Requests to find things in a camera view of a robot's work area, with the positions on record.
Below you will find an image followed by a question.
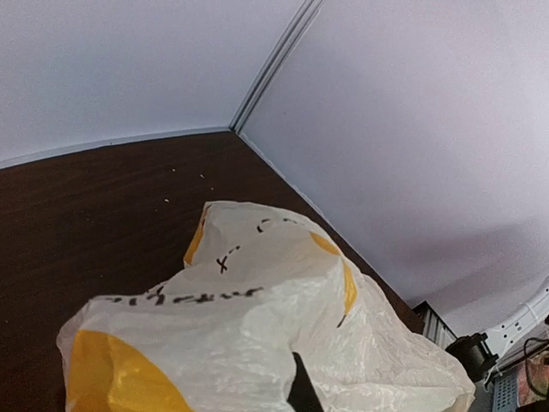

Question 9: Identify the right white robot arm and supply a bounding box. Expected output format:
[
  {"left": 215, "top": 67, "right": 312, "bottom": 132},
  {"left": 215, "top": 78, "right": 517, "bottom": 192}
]
[{"left": 445, "top": 277, "right": 548, "bottom": 383}]

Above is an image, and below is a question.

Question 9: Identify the grey perforated storage bin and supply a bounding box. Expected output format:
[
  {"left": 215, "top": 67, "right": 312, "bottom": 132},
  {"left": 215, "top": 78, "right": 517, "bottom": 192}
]
[{"left": 488, "top": 368, "right": 549, "bottom": 412}]

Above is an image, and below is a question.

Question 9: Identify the right aluminium frame post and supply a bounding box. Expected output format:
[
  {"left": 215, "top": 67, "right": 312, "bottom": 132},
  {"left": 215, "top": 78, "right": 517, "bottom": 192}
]
[{"left": 228, "top": 0, "right": 324, "bottom": 135}]

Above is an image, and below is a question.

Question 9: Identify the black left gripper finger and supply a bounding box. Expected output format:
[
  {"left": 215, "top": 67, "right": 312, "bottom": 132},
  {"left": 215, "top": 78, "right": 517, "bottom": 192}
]
[{"left": 287, "top": 352, "right": 323, "bottom": 412}]

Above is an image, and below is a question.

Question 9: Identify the beige plastic bag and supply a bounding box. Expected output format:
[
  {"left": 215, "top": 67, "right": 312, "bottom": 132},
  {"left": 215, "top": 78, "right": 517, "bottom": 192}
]
[{"left": 57, "top": 201, "right": 475, "bottom": 411}]

